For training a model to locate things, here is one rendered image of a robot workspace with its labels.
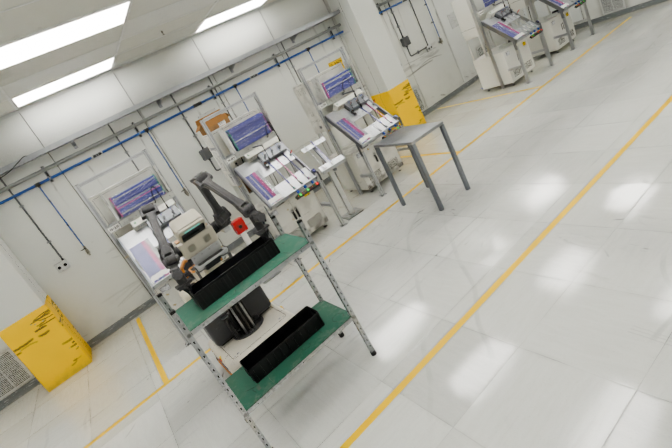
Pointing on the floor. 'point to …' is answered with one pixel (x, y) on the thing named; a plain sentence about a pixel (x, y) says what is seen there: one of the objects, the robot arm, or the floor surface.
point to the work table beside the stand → (408, 135)
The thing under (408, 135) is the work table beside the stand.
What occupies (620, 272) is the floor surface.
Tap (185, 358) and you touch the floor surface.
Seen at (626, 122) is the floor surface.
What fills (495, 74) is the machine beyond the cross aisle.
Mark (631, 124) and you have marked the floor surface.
